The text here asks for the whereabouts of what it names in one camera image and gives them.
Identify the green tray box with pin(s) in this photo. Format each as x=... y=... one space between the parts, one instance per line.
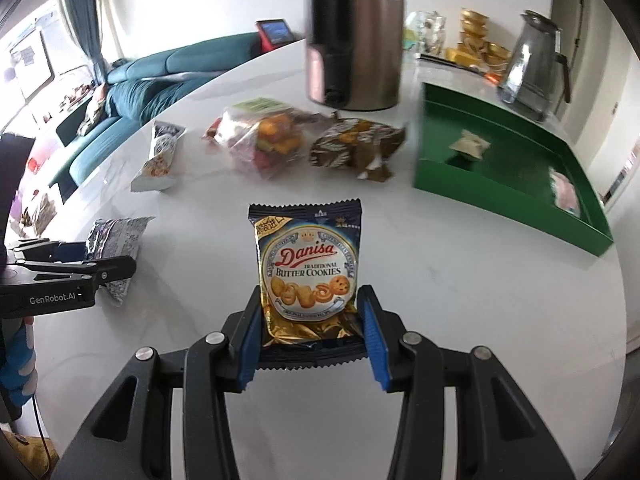
x=512 y=179

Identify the pink striped candy bag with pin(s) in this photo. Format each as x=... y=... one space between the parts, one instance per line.
x=564 y=193

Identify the black and copper thermos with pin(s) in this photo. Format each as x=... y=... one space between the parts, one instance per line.
x=354 y=53

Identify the yellow box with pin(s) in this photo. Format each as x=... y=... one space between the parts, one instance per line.
x=460 y=57

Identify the blue gloved hand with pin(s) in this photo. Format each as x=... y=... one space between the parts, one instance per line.
x=19 y=377

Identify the black flat remote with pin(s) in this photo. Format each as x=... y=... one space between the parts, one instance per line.
x=443 y=62

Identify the silver blue wafer packet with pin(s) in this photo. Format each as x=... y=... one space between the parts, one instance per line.
x=109 y=238

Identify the blue curtain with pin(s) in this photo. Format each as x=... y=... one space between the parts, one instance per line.
x=82 y=19

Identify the patterned cushion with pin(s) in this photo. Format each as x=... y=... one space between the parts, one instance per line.
x=94 y=111

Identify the dark glass pitcher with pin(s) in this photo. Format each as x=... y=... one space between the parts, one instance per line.
x=529 y=79

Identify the Danisa butter cookies packet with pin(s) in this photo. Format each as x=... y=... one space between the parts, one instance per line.
x=307 y=259

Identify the colourful candy bag green label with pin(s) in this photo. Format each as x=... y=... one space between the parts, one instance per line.
x=262 y=136

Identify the brown oatmeal snack bag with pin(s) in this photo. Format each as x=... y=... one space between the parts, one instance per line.
x=360 y=145

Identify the white blue snack packet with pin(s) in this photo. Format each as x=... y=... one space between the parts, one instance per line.
x=155 y=174

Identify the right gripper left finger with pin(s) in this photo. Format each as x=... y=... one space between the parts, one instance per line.
x=127 y=434

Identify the small beige packet in tray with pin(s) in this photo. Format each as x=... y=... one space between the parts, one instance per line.
x=470 y=145

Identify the red tablet device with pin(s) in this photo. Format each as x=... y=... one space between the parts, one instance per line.
x=274 y=34

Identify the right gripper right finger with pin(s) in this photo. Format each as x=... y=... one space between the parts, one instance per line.
x=500 y=435

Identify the teal sofa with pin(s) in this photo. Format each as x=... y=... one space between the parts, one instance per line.
x=136 y=92

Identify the stack of golden tins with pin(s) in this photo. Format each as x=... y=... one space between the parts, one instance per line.
x=473 y=39

